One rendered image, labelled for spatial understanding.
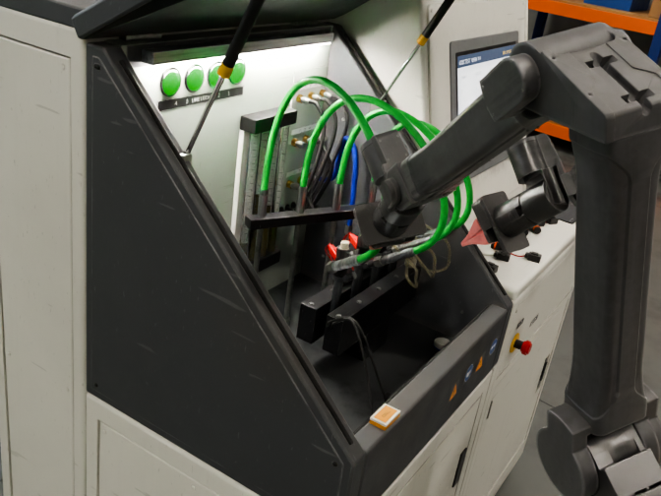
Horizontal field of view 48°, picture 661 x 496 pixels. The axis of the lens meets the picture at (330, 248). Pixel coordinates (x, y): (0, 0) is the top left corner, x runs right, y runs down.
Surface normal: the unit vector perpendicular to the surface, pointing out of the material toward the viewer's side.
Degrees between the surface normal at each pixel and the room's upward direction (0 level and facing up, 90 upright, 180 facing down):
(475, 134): 109
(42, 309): 90
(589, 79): 26
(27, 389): 90
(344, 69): 90
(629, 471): 42
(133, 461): 90
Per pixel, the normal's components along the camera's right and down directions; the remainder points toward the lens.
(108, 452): -0.54, 0.29
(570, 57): 0.00, -0.64
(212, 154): 0.83, 0.33
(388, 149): 0.15, -0.35
